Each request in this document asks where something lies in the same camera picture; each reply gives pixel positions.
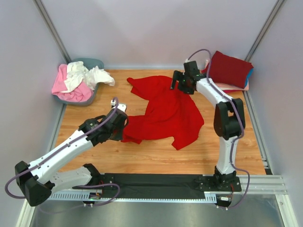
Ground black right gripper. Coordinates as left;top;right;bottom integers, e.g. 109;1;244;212
169;71;194;96

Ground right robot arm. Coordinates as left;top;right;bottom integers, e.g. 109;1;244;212
170;61;245;192

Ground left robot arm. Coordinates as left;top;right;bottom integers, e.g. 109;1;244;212
15;104;128;207

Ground pink crumpled t-shirt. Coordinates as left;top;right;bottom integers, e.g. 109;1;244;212
51;64;93;103

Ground light pink folded t-shirt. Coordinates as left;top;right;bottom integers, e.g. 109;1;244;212
215;82;249;91

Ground dark red folded t-shirt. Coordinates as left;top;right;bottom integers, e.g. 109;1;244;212
209;51;254;90

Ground magenta folded t-shirt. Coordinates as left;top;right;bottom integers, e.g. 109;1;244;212
223;89;242;94

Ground white crumpled t-shirt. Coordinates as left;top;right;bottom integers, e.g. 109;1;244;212
67;61;116;90

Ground grey laundry basket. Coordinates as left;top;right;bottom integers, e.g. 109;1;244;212
51;58;104;106

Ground blue folded t-shirt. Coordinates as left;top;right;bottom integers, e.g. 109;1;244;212
244;68;254;90

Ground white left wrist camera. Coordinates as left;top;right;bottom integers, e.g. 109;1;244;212
111;99;127;113

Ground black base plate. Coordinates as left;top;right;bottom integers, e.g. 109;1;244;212
72;173;242;200

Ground perforated cable duct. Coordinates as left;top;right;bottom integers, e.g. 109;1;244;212
49;190;217;203

